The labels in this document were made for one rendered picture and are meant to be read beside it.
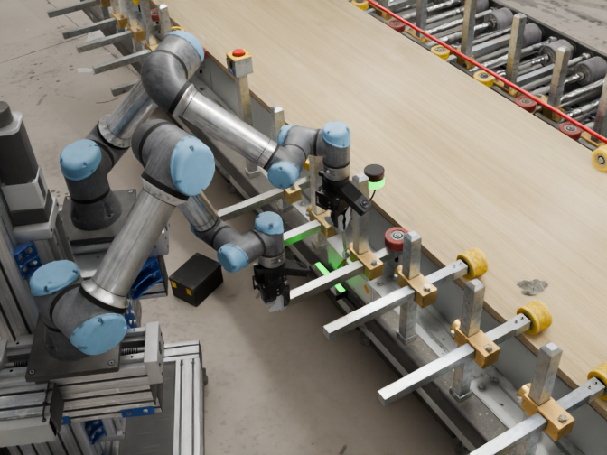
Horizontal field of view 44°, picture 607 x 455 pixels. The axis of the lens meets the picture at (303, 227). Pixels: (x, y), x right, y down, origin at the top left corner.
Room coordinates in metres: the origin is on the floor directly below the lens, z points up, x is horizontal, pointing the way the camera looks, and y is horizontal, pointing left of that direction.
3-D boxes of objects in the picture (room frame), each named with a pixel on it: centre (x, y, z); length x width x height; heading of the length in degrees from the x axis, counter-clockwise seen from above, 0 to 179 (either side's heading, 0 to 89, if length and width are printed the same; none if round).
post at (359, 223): (1.71, -0.17, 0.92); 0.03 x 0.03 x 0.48; 28
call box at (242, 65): (2.38, 0.19, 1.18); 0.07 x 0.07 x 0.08; 28
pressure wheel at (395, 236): (1.73, -0.29, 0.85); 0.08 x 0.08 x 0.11
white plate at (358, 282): (1.73, -0.14, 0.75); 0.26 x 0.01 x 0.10; 28
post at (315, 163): (1.94, -0.05, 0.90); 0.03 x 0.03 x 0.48; 28
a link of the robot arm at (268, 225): (1.52, 0.09, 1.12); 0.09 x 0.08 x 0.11; 131
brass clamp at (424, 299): (1.47, -0.30, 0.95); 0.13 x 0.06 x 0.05; 28
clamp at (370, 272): (1.70, -0.19, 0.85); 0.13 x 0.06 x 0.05; 28
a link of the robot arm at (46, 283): (1.27, 0.58, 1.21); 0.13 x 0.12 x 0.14; 41
